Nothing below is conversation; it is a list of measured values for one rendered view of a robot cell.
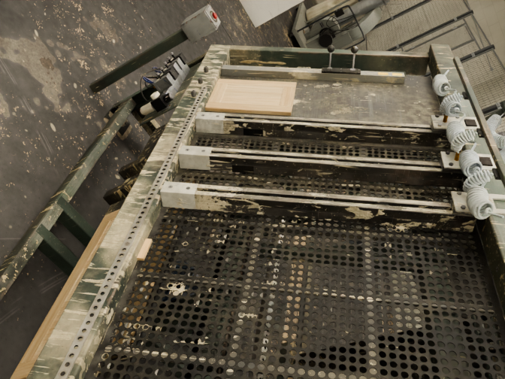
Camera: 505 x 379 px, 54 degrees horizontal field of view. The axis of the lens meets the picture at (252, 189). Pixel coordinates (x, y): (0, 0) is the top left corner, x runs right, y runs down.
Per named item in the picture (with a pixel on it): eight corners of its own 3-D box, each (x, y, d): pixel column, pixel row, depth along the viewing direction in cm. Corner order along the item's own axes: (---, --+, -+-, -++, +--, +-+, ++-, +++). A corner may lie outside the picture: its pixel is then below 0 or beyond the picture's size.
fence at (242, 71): (223, 71, 269) (222, 65, 267) (402, 79, 257) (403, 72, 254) (221, 75, 265) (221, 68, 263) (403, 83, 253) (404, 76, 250)
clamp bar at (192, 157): (185, 156, 205) (178, 105, 190) (485, 177, 189) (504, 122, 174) (178, 171, 197) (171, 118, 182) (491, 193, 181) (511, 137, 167)
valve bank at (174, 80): (152, 59, 271) (187, 39, 261) (168, 80, 278) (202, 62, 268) (120, 103, 232) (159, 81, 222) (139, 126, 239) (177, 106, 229)
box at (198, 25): (184, 19, 280) (210, 3, 273) (196, 37, 286) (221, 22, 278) (178, 26, 271) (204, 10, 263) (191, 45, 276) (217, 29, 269)
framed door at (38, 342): (107, 218, 245) (104, 215, 244) (195, 180, 222) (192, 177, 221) (12, 385, 175) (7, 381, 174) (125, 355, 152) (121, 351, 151)
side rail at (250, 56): (231, 62, 292) (231, 44, 286) (424, 71, 278) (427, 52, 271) (230, 67, 288) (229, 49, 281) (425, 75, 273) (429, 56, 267)
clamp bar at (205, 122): (200, 122, 226) (195, 74, 211) (472, 139, 210) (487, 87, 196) (195, 134, 218) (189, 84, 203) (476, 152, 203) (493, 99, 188)
